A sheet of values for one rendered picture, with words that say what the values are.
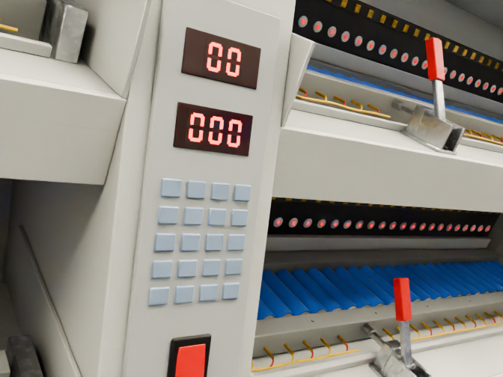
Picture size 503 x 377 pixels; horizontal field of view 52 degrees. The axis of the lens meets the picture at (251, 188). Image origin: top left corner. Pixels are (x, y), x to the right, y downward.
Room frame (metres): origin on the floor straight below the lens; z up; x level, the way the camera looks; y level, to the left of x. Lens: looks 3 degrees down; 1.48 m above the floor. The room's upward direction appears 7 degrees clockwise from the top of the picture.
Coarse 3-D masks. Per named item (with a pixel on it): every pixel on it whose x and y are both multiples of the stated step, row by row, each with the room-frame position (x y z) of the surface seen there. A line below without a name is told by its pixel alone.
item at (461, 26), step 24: (360, 0) 0.62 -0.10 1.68; (384, 0) 0.65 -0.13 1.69; (408, 0) 0.67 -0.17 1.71; (432, 0) 0.70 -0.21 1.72; (432, 24) 0.71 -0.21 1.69; (456, 24) 0.74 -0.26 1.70; (480, 24) 0.78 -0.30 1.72; (480, 48) 0.78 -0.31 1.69; (0, 192) 0.40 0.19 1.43; (0, 216) 0.40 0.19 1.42; (0, 240) 0.40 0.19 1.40; (0, 264) 0.40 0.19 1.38
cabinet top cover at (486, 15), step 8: (448, 0) 0.72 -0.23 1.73; (456, 0) 0.71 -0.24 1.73; (464, 0) 0.71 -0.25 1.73; (472, 0) 0.71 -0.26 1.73; (480, 0) 0.70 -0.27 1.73; (488, 0) 0.70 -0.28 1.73; (496, 0) 0.70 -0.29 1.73; (464, 8) 0.74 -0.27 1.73; (472, 8) 0.74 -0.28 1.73; (480, 8) 0.73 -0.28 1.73; (488, 8) 0.73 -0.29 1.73; (496, 8) 0.73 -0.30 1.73; (480, 16) 0.77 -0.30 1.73; (488, 16) 0.76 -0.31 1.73; (496, 16) 0.76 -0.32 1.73; (496, 24) 0.79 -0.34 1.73
